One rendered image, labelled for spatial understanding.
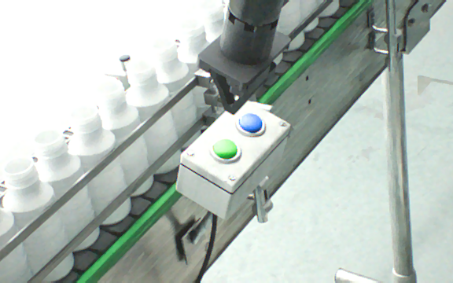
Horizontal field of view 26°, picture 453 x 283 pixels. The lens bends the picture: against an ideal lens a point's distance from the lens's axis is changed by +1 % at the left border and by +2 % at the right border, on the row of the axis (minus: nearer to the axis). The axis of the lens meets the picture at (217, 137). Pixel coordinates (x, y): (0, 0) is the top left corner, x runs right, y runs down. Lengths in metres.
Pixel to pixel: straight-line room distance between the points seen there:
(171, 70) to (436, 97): 2.02
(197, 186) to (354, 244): 1.54
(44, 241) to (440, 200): 1.81
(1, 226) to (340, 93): 0.77
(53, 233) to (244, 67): 0.32
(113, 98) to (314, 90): 0.47
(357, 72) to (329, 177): 1.22
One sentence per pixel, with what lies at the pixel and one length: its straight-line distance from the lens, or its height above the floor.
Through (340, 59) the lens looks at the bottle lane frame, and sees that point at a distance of 1.70.
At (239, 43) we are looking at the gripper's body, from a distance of 1.05.
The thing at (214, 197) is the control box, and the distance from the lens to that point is 1.20.
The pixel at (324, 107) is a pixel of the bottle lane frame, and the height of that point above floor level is 0.88.
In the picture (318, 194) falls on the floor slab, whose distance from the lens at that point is 2.90.
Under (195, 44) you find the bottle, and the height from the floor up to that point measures 1.14.
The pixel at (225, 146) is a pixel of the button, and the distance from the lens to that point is 1.19.
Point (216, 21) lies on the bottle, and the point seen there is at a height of 1.14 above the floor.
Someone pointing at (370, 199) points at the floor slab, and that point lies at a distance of 2.87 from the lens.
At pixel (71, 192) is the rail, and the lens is 1.19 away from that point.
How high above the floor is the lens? 1.80
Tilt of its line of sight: 34 degrees down
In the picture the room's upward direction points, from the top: 10 degrees counter-clockwise
